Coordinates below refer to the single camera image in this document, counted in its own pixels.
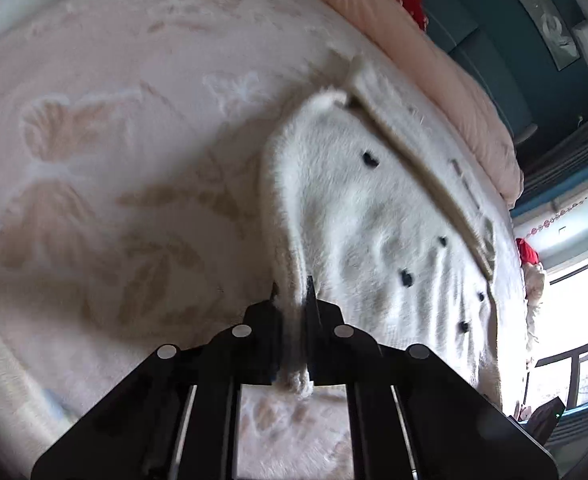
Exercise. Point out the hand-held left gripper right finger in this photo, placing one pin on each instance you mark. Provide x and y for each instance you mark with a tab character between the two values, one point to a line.
319	332

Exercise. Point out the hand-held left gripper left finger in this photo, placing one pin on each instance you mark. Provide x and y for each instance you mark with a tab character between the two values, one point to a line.
266	332

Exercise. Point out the white fuzzy black-dotted sweater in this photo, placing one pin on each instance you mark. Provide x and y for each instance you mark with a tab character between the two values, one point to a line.
389	240

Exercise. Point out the pink leaf-patterned blanket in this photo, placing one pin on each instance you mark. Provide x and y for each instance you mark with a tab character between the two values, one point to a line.
124	170

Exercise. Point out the black window railing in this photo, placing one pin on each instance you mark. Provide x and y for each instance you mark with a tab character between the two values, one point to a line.
574	375

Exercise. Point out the pink quilt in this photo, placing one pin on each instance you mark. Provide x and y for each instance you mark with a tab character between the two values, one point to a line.
414	55

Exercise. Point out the teal padded headboard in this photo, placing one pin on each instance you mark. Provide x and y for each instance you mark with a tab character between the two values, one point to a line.
489	40

